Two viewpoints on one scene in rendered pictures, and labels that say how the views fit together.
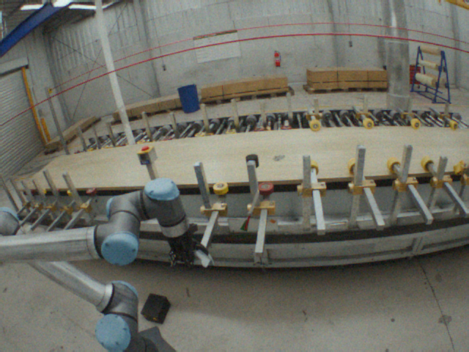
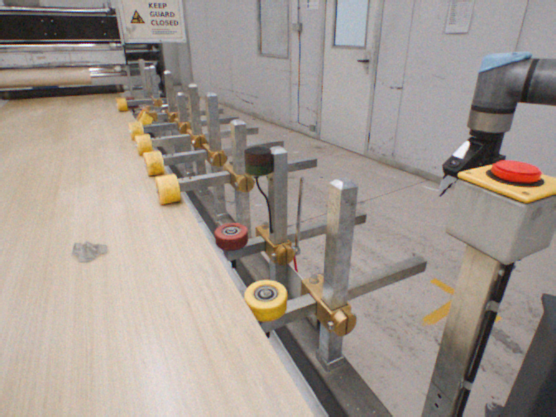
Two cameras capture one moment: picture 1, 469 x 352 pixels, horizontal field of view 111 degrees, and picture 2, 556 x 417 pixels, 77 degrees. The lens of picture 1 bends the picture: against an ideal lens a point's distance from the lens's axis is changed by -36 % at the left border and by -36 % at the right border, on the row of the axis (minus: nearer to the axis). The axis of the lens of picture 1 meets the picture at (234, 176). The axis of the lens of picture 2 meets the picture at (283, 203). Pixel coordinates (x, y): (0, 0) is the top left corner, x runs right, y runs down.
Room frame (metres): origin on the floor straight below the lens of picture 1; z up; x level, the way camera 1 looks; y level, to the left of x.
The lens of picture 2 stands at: (1.50, 0.49, 1.34)
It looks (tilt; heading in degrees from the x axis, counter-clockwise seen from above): 26 degrees down; 228
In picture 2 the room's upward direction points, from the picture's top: straight up
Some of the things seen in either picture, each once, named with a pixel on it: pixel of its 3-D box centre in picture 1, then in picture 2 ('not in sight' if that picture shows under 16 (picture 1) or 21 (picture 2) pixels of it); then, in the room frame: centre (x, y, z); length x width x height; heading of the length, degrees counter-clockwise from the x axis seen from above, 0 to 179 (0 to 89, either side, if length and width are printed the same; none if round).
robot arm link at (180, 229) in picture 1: (175, 223); (487, 120); (0.59, 0.21, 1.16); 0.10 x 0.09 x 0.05; 81
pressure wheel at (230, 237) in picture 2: (266, 194); (232, 248); (1.09, -0.15, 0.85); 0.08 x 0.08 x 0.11
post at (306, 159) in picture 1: (306, 200); (242, 197); (0.93, -0.32, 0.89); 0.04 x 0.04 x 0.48; 75
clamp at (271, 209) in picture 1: (261, 207); (273, 244); (0.99, -0.10, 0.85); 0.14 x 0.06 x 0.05; 75
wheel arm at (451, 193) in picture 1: (445, 185); (189, 123); (0.69, -1.08, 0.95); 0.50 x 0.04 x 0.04; 165
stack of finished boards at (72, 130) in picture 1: (72, 130); not in sight; (7.64, 5.35, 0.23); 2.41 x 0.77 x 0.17; 173
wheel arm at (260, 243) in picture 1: (263, 220); (299, 233); (0.90, -0.10, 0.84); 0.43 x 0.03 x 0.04; 165
